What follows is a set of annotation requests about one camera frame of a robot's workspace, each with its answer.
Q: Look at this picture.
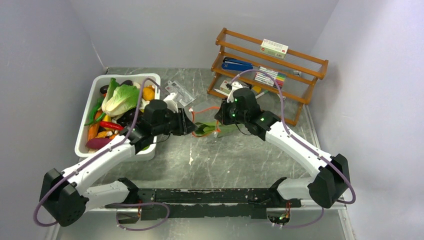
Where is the packaged protractor ruler set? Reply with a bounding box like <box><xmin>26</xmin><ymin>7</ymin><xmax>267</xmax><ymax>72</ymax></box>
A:
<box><xmin>165</xmin><ymin>80</ymin><xmax>196</xmax><ymax>107</ymax></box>

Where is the red chili pepper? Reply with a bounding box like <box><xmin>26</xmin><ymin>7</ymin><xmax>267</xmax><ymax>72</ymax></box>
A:
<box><xmin>99</xmin><ymin>121</ymin><xmax>124</xmax><ymax>131</ymax></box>

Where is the green chili pepper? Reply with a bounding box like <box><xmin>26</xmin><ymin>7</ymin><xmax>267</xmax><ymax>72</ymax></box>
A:
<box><xmin>84</xmin><ymin>96</ymin><xmax>105</xmax><ymax>126</ymax></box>

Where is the white green box lower shelf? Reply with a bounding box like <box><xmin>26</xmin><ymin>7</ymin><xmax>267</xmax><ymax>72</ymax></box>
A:
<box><xmin>219</xmin><ymin>80</ymin><xmax>231</xmax><ymax>94</ymax></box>

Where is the green romaine lettuce leaf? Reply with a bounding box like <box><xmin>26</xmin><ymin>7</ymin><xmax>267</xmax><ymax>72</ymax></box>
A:
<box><xmin>192</xmin><ymin>121</ymin><xmax>237</xmax><ymax>138</ymax></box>

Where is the orange carrot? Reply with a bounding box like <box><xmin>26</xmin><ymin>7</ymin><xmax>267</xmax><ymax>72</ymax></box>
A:
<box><xmin>87</xmin><ymin>110</ymin><xmax>103</xmax><ymax>141</ymax></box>

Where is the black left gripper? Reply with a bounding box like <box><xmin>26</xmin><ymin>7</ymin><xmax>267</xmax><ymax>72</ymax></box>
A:
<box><xmin>153</xmin><ymin>107</ymin><xmax>198</xmax><ymax>136</ymax></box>

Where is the orange bell pepper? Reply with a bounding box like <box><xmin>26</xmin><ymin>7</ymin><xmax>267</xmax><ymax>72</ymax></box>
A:
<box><xmin>142</xmin><ymin>85</ymin><xmax>155</xmax><ymax>101</ymax></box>

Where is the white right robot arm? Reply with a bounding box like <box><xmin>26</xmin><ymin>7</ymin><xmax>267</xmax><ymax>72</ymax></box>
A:
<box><xmin>214</xmin><ymin>88</ymin><xmax>350</xmax><ymax>209</ymax></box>

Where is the wooden desk shelf rack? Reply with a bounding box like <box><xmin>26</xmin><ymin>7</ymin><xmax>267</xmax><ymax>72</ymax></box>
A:
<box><xmin>207</xmin><ymin>27</ymin><xmax>329</xmax><ymax>126</ymax></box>

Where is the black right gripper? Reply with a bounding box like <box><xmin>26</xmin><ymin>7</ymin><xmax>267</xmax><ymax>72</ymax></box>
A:
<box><xmin>214</xmin><ymin>97</ymin><xmax>248</xmax><ymax>126</ymax></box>

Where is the white marker pen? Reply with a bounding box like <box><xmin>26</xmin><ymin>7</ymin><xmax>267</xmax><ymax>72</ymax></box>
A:
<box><xmin>213</xmin><ymin>88</ymin><xmax>229</xmax><ymax>98</ymax></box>

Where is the clear zip top bag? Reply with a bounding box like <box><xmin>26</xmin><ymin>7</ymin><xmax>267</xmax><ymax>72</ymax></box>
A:
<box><xmin>188</xmin><ymin>101</ymin><xmax>237</xmax><ymax>138</ymax></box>

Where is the dark eggplant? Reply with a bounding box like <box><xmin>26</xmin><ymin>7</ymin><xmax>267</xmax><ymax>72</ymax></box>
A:
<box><xmin>116</xmin><ymin>108</ymin><xmax>143</xmax><ymax>127</ymax></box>

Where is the white green box top shelf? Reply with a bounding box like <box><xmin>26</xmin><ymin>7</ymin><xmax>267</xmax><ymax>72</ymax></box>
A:
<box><xmin>259</xmin><ymin>39</ymin><xmax>289</xmax><ymax>60</ymax></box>

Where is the white plastic bin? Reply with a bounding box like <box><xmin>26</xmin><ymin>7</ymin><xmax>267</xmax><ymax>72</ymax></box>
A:
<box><xmin>74</xmin><ymin>73</ymin><xmax>162</xmax><ymax>163</ymax></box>

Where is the yellow sticky note block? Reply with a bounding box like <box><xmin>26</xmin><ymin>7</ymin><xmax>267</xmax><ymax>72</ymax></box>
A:
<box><xmin>251</xmin><ymin>85</ymin><xmax>262</xmax><ymax>94</ymax></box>

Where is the coloured marker set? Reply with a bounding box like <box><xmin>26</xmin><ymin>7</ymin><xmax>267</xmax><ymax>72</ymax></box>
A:
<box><xmin>254</xmin><ymin>66</ymin><xmax>287</xmax><ymax>88</ymax></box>

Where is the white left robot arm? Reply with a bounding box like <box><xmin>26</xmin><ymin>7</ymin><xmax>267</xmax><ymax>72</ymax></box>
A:
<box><xmin>37</xmin><ymin>100</ymin><xmax>197</xmax><ymax>227</ymax></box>

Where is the purple sweet potato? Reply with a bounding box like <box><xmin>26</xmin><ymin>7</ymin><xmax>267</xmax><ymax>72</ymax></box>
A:
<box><xmin>85</xmin><ymin>137</ymin><xmax>112</xmax><ymax>150</ymax></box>

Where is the green capped marker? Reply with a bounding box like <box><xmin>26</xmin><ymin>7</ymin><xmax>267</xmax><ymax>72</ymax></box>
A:
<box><xmin>255</xmin><ymin>90</ymin><xmax>269</xmax><ymax>99</ymax></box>

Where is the blue stapler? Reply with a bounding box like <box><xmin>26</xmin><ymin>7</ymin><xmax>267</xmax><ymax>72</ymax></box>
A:
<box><xmin>221</xmin><ymin>57</ymin><xmax>254</xmax><ymax>72</ymax></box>

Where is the white green box shelf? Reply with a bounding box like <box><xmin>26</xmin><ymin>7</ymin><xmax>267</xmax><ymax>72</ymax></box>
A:
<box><xmin>219</xmin><ymin>80</ymin><xmax>231</xmax><ymax>94</ymax></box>
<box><xmin>259</xmin><ymin>39</ymin><xmax>289</xmax><ymax>60</ymax></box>

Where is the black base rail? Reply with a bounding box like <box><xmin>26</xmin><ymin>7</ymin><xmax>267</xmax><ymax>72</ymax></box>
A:
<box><xmin>122</xmin><ymin>187</ymin><xmax>301</xmax><ymax>221</ymax></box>

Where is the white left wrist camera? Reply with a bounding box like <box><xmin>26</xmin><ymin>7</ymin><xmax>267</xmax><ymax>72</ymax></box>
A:
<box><xmin>163</xmin><ymin>92</ymin><xmax>179</xmax><ymax>113</ymax></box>

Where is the green white cabbage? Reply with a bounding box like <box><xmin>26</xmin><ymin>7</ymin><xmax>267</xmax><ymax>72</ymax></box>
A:
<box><xmin>101</xmin><ymin>77</ymin><xmax>140</xmax><ymax>117</ymax></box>

